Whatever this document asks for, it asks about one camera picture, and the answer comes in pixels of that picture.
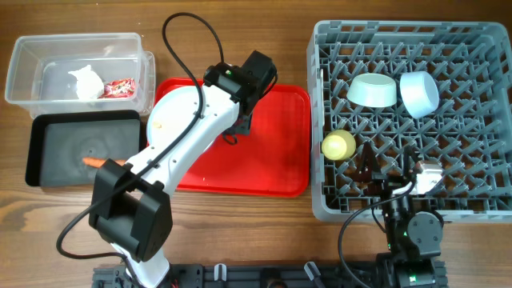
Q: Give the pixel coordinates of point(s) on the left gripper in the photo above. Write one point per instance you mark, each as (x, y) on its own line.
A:
(243, 128)

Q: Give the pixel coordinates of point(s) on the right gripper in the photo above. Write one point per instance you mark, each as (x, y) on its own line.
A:
(389, 184)

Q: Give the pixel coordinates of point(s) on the yellow cup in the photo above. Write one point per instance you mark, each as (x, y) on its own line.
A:
(338, 145)

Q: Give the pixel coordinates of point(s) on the light blue bowl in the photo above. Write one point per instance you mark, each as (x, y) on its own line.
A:
(419, 93)

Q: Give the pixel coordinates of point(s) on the light blue plate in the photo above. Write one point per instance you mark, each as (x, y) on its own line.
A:
(174, 111)

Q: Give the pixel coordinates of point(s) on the green bowl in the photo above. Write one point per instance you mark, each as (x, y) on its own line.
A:
(373, 90)

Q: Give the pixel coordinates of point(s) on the red candy wrapper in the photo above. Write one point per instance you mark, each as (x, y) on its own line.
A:
(122, 88)

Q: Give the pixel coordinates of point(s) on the orange carrot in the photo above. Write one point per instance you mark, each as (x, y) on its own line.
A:
(98, 162)

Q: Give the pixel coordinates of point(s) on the white tissue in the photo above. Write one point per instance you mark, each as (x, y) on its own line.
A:
(89, 85)

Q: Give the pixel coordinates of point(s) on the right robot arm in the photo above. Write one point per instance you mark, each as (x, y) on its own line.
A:
(413, 236)

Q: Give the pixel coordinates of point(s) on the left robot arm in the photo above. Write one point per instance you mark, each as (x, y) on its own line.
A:
(131, 201)

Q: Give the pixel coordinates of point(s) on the grey dishwasher rack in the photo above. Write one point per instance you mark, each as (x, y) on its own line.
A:
(469, 134)

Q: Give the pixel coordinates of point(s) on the red serving tray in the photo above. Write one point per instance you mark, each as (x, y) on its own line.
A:
(273, 160)

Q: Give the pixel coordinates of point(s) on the clear plastic bin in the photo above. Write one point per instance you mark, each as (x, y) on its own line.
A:
(37, 79)

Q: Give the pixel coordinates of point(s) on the black plastic tray bin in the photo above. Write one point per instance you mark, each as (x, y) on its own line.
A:
(60, 142)

